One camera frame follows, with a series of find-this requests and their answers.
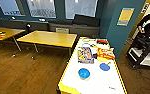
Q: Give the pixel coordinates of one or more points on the blue bowl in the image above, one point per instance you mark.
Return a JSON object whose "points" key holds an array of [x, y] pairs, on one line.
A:
{"points": [[84, 74], [105, 66]]}

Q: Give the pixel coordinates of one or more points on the yellow flat object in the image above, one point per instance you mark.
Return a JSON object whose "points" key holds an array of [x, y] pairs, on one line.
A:
{"points": [[102, 59]]}

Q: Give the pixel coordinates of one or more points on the long dark grey bench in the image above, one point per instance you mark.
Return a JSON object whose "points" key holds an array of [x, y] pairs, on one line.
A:
{"points": [[11, 24]]}

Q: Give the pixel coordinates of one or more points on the light grey chair back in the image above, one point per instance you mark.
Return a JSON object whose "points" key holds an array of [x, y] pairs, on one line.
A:
{"points": [[62, 30]]}

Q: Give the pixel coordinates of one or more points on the interior glass window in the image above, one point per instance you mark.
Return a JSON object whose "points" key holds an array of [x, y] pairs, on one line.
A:
{"points": [[41, 8], [11, 7], [81, 8]]}

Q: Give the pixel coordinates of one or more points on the small black round object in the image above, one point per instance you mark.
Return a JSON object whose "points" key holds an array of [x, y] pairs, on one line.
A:
{"points": [[28, 27]]}

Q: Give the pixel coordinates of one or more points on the white flat box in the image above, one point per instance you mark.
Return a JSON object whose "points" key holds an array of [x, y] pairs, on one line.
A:
{"points": [[88, 41]]}

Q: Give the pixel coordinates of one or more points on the white shallow bowl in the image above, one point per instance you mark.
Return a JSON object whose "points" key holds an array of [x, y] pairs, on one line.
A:
{"points": [[104, 80]]}

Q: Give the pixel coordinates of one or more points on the orange game box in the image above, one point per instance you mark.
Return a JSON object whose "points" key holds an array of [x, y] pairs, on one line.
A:
{"points": [[106, 53]]}

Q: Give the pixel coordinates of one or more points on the red and black object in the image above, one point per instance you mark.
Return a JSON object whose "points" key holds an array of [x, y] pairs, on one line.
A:
{"points": [[102, 41]]}

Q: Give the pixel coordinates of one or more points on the yellow wall poster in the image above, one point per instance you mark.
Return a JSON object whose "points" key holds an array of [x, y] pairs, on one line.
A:
{"points": [[125, 16]]}

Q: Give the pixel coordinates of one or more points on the yellow air hockey table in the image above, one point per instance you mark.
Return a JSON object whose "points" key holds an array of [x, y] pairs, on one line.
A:
{"points": [[71, 80]]}

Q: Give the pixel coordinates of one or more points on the dark grey sofa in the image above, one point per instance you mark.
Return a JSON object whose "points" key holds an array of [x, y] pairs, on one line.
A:
{"points": [[86, 23]]}

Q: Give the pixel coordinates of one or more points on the light wooden table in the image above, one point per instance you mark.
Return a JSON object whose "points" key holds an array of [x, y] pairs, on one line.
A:
{"points": [[9, 32], [47, 38]]}

